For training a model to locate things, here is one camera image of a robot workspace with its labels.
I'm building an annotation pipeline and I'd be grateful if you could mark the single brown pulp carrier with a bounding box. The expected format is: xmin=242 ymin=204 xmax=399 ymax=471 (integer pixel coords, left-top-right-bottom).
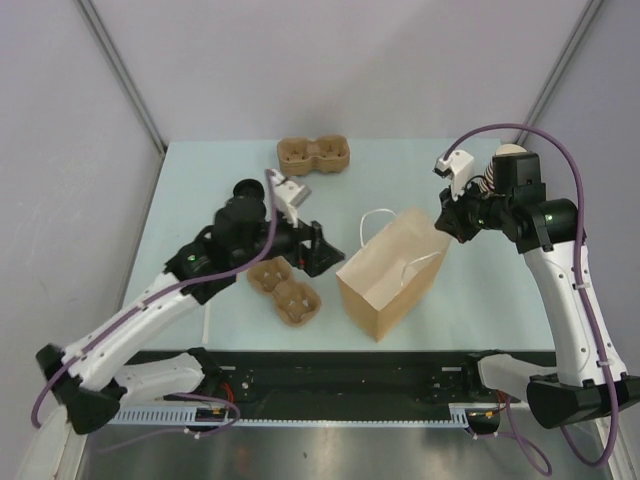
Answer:
xmin=247 ymin=257 xmax=322 ymax=327

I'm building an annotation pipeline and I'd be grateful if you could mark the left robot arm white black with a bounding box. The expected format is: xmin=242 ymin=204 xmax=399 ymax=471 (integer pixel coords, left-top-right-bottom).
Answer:
xmin=36 ymin=191 xmax=345 ymax=435

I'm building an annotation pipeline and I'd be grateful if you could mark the brown pulp cup carrier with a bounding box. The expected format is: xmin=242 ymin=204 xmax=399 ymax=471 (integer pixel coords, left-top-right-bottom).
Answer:
xmin=276 ymin=135 xmax=351 ymax=176

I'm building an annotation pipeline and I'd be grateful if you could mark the stack of paper cups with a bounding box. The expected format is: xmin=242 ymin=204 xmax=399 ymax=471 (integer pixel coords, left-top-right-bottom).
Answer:
xmin=479 ymin=143 xmax=529 ymax=196

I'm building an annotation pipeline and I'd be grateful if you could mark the brown paper bag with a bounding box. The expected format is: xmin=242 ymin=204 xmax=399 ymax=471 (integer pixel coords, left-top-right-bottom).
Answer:
xmin=336 ymin=207 xmax=450 ymax=342

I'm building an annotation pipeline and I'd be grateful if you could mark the white cable duct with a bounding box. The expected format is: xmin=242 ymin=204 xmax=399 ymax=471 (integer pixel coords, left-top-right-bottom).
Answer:
xmin=108 ymin=403 xmax=501 ymax=429

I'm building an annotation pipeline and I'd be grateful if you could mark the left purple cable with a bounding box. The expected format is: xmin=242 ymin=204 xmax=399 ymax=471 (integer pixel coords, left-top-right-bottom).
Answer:
xmin=30 ymin=169 xmax=289 ymax=454

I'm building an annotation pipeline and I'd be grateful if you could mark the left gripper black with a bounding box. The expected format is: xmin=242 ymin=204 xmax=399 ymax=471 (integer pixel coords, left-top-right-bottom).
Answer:
xmin=232 ymin=203 xmax=343 ymax=276

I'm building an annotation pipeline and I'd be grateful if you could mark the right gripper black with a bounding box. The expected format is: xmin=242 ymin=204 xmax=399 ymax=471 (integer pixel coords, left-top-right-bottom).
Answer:
xmin=435 ymin=176 xmax=512 ymax=244

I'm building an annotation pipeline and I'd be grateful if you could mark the stack of black lids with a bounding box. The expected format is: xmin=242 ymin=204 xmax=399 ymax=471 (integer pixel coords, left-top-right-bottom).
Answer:
xmin=233 ymin=178 xmax=265 ymax=202

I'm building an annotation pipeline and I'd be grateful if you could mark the white wrapped straw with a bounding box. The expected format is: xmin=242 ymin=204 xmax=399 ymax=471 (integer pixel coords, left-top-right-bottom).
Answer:
xmin=201 ymin=303 xmax=211 ymax=345

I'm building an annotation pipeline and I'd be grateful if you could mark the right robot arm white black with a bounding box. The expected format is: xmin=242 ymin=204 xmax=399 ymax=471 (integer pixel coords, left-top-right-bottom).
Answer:
xmin=434 ymin=148 xmax=639 ymax=429

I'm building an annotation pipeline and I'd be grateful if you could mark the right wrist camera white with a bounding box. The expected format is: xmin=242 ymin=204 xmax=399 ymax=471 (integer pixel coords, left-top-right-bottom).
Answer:
xmin=434 ymin=150 xmax=474 ymax=201

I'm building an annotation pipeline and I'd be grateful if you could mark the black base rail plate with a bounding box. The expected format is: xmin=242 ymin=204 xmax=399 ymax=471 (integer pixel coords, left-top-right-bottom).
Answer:
xmin=129 ymin=349 xmax=556 ymax=426

